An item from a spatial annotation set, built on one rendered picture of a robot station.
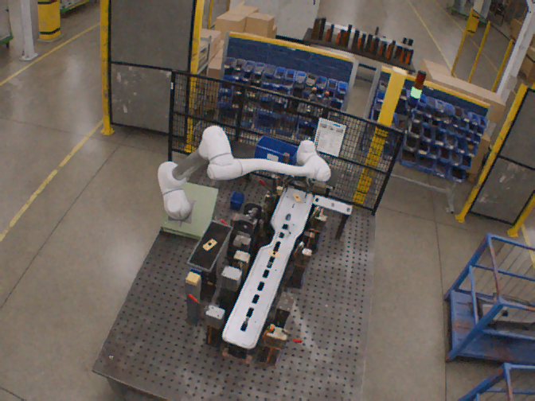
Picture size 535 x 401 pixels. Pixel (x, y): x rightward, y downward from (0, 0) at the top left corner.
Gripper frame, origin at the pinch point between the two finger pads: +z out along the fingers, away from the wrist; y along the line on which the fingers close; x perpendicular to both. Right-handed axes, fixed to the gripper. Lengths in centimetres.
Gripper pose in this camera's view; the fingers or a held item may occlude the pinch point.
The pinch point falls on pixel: (296, 192)
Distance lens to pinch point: 287.4
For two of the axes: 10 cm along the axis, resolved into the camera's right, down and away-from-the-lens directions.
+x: 2.8, -6.1, 7.4
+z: -1.4, 7.4, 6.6
